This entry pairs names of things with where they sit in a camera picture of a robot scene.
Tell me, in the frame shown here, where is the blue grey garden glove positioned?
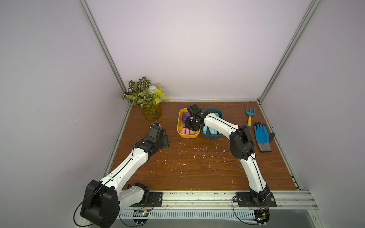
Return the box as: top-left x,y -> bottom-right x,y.
254,122 -> 275,153

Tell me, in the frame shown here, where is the left circuit board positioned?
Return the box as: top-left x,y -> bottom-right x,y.
132,210 -> 150,227

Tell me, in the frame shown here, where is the blue yellow garden rake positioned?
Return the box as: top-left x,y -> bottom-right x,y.
246,105 -> 256,128

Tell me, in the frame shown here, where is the aluminium front rail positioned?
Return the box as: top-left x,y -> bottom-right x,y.
83,189 -> 318,211

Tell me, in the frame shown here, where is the yellow plastic storage box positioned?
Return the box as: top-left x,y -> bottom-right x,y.
177,108 -> 201,139

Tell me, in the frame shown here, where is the right circuit board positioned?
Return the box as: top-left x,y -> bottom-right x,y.
253,208 -> 270,226

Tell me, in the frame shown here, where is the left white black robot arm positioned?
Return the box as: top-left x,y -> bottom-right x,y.
77,123 -> 170,228

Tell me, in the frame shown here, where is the potted green plant vase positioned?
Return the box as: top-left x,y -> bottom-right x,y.
123,77 -> 169,121

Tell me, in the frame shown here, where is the circuit board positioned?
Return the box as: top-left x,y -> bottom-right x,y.
132,210 -> 150,227
253,208 -> 270,226

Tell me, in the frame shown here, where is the dark teal storage box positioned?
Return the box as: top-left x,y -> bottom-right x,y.
201,108 -> 223,139

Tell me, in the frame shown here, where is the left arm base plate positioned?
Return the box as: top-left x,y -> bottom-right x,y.
130,192 -> 163,208

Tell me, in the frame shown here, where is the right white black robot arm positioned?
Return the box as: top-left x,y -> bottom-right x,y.
184,104 -> 273,206

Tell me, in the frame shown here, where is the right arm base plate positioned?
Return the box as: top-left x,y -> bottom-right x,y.
235,192 -> 277,208

